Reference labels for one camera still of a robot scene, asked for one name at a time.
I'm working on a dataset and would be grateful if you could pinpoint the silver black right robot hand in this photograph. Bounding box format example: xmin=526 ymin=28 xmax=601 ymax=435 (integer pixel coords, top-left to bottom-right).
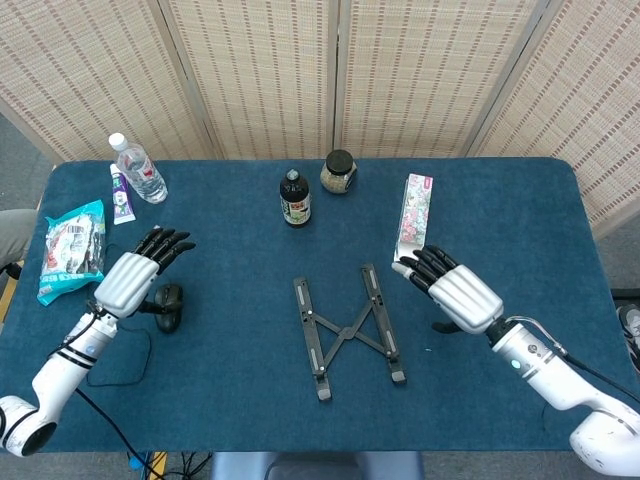
xmin=391 ymin=244 xmax=505 ymax=335

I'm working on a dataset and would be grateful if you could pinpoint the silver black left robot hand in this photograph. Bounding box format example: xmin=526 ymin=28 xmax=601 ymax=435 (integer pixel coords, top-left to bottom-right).
xmin=93 ymin=227 xmax=197 ymax=319

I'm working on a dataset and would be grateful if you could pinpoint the black folding laptop stand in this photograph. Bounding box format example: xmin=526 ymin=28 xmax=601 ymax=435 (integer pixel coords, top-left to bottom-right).
xmin=292 ymin=263 xmax=407 ymax=403

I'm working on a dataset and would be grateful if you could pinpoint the black computer mouse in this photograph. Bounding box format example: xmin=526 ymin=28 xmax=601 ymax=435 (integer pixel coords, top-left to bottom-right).
xmin=153 ymin=282 xmax=185 ymax=335

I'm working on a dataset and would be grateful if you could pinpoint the teal snack bag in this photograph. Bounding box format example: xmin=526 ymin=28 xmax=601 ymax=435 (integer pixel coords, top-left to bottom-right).
xmin=36 ymin=199 xmax=109 ymax=307

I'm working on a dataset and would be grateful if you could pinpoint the white purple toothpaste tube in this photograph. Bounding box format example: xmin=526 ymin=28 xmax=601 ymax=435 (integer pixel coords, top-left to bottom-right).
xmin=109 ymin=163 xmax=137 ymax=226

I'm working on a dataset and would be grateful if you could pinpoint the floral paper box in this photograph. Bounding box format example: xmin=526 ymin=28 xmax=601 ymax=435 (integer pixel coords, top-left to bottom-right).
xmin=393 ymin=173 xmax=435 ymax=264

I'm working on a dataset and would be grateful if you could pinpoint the clear plastic water bottle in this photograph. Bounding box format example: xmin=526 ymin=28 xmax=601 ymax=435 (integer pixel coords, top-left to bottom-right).
xmin=108 ymin=132 xmax=169 ymax=205

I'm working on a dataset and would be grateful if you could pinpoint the grey trouser leg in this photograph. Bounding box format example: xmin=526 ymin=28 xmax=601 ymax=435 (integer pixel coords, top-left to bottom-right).
xmin=0 ymin=208 xmax=39 ymax=271

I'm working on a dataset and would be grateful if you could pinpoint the blue table cloth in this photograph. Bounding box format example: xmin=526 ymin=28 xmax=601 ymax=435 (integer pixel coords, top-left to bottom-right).
xmin=0 ymin=157 xmax=619 ymax=454

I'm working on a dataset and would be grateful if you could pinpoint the grey sneaker shoe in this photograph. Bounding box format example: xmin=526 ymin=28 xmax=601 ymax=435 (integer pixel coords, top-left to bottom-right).
xmin=616 ymin=304 xmax=640 ymax=374

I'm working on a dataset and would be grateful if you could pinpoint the glass jar black lid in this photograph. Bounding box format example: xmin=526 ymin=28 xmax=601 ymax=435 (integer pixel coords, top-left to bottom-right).
xmin=319 ymin=149 xmax=359 ymax=195

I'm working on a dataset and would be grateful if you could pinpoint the dark tea drink bottle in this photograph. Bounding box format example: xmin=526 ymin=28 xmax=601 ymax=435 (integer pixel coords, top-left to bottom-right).
xmin=279 ymin=169 xmax=313 ymax=230

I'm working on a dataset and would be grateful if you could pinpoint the bamboo folding screen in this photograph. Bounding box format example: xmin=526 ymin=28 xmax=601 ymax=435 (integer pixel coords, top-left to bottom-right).
xmin=0 ymin=0 xmax=640 ymax=236

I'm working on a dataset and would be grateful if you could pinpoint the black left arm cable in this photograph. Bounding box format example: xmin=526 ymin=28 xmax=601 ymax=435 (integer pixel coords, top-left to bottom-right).
xmin=47 ymin=299 xmax=151 ymax=480

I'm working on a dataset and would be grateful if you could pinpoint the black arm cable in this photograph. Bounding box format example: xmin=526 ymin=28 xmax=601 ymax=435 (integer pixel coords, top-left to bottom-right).
xmin=507 ymin=314 xmax=640 ymax=391
xmin=47 ymin=299 xmax=151 ymax=480

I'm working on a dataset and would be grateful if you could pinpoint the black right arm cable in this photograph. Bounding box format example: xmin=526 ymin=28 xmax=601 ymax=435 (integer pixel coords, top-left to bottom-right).
xmin=507 ymin=314 xmax=640 ymax=391

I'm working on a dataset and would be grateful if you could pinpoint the floor cable bundle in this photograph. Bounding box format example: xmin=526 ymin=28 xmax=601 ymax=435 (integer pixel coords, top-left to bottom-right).
xmin=127 ymin=449 xmax=214 ymax=480

